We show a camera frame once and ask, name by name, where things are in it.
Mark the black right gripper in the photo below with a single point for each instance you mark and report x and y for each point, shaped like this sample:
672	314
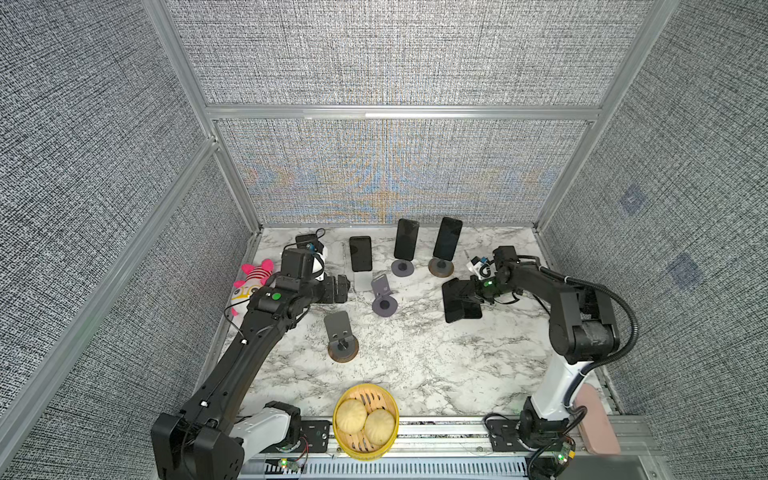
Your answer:
474	282

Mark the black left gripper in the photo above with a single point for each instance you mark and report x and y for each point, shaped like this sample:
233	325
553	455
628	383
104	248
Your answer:
331	296

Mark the black phone purple stand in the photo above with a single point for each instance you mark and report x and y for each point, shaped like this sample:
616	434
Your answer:
460	300

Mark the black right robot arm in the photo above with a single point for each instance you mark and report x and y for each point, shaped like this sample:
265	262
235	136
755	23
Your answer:
589	326

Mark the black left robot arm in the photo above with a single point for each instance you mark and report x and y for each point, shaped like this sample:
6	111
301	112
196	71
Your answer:
205	439

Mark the back wooden base phone stand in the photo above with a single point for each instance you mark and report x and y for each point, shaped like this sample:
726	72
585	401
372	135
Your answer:
441	268

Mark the wooden base phone stand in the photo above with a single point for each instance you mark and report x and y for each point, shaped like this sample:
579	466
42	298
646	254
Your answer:
343	345
441	268

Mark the white phone stand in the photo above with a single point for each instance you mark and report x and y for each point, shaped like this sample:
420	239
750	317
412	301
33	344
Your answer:
362	281

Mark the black phone on wooden stand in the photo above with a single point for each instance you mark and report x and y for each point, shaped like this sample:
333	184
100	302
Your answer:
448	238

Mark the front wooden base phone stand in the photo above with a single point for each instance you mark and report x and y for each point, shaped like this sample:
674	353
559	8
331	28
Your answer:
343	345

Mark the grey round phone stand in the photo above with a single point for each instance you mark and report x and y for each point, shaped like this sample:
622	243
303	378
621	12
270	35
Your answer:
402	268

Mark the purple round phone stand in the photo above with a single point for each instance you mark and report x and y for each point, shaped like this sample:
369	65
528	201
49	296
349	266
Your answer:
383	304

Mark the black phone on grey stand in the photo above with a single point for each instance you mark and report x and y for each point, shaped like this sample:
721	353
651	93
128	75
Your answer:
406	239

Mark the pink white plush toy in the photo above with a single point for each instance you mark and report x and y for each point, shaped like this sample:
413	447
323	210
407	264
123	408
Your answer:
256	277

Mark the left steamed bun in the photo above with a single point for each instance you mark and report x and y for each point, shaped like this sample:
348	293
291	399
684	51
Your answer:
351	416

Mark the steamed bun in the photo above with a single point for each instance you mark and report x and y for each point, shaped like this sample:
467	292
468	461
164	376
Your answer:
379	427
351	416

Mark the yellow bamboo steamer basket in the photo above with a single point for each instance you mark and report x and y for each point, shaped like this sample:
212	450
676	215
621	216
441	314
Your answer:
374	397

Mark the right steamed bun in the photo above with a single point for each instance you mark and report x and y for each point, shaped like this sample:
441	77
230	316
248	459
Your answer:
379	427

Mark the pink pad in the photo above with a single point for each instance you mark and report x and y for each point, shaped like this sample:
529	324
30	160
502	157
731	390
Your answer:
596	431

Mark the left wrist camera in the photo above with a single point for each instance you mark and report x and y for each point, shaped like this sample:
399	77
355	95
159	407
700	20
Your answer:
321	233

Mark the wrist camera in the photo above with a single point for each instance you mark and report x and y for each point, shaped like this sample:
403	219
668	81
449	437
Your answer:
484	267
321	233

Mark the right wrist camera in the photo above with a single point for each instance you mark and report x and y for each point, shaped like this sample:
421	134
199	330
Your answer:
484	267

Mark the aluminium front rail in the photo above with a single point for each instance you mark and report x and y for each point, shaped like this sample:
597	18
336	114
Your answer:
432	447

